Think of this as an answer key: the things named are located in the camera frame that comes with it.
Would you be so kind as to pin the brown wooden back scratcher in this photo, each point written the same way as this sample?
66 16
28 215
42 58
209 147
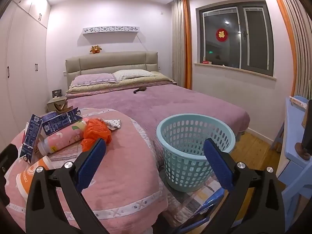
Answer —
140 89

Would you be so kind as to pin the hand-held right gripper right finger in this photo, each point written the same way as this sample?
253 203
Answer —
219 165

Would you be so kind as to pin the polka dot wrapper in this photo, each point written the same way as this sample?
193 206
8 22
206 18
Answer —
113 124

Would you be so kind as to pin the beige folded quilt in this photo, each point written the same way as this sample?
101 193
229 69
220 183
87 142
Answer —
109 86

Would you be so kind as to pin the striped beige and orange curtain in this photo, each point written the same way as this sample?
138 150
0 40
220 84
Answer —
295 34

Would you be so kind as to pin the dark brown desk ornament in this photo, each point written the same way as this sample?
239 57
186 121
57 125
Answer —
304 146

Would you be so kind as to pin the plaid patchwork mat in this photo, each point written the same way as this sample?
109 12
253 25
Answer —
185 199

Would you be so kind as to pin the pink printed bottle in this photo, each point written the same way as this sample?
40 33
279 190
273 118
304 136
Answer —
63 141

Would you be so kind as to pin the orange plush toy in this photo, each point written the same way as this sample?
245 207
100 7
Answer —
95 49

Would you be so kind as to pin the bed with purple bedspread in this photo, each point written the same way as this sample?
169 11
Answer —
170 102

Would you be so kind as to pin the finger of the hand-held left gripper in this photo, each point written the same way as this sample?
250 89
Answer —
7 160

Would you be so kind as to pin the blue milk carton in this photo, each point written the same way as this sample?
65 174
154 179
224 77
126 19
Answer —
61 121
30 136

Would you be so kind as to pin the white wardrobe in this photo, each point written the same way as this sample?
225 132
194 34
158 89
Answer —
24 65

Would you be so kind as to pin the pink printed blanket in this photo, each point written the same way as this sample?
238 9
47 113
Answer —
126 165

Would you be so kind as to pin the white wall shelf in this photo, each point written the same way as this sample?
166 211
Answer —
111 29

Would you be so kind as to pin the blue desk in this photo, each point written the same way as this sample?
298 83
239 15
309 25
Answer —
292 156

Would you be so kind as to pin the open book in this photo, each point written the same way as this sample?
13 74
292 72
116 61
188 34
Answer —
298 102

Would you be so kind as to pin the red round window sticker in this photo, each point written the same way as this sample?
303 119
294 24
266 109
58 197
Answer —
221 34

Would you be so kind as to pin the brown wooden holder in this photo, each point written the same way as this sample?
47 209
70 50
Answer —
61 107

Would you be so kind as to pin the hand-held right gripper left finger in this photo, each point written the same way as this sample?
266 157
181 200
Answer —
91 163

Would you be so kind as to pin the grey framed window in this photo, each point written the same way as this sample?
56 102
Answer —
235 36

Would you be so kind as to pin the beige nightstand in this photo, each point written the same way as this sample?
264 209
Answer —
54 102

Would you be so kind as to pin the orange paper cup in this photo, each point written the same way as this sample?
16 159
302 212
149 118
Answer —
29 175

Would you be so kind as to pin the beige upholstered headboard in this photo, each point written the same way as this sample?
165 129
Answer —
109 62

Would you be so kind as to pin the purple pillow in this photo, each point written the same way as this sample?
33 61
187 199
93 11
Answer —
93 80

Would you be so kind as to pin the white patterned pillow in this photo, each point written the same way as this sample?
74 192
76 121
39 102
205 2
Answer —
132 74

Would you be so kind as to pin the orange plastic bag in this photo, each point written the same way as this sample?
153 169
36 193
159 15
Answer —
96 131

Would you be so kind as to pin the beige window sill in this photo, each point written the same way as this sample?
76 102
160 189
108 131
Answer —
234 72

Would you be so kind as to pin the teal plastic basket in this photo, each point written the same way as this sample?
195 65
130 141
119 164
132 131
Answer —
185 170

